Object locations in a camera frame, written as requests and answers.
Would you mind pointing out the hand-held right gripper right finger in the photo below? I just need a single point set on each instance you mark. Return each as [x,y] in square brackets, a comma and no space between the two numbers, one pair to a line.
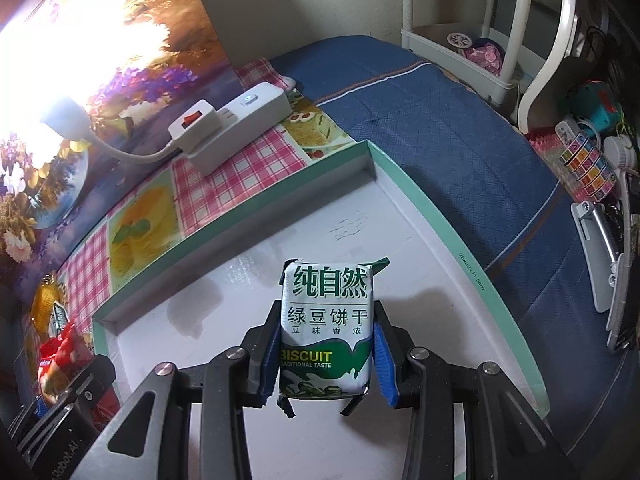
[385,365]

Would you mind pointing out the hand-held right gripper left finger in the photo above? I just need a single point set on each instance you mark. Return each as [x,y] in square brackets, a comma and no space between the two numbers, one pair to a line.
[267,357]

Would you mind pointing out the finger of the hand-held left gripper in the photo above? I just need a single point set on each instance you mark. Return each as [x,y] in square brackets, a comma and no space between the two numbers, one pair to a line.
[95,380]

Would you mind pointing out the red snack packet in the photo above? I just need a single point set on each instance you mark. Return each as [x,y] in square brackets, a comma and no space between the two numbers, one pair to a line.
[62,355]

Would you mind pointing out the pink checkered fruit-print tablecloth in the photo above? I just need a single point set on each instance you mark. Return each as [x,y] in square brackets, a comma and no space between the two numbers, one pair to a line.
[225,185]

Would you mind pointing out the blue bed sheet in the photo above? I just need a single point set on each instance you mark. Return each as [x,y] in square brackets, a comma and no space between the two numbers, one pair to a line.
[475,160]

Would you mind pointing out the white power strip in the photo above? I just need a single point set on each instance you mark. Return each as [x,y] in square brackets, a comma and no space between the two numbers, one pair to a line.
[225,125]

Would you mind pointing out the white plug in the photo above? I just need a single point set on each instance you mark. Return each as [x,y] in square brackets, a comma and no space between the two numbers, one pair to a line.
[62,117]

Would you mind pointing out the pink knitted cloth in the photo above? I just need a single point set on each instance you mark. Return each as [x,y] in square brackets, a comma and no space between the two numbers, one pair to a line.
[542,147]

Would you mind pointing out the white plastic shelf rack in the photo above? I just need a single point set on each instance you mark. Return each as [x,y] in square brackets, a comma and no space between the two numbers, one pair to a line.
[450,65]

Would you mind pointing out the white round container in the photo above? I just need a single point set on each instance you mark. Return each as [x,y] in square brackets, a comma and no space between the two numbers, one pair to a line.
[620,151]

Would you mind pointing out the pink trinket pile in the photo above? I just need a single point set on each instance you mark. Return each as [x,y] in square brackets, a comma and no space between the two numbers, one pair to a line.
[482,55]

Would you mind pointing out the white round spool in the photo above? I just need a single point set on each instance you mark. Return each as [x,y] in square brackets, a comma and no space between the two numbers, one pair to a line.
[457,39]

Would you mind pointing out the teal plastic toy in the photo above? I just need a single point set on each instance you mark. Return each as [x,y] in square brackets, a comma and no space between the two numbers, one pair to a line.
[597,105]

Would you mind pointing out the floral wall poster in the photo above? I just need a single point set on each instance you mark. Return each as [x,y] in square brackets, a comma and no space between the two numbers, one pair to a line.
[150,60]

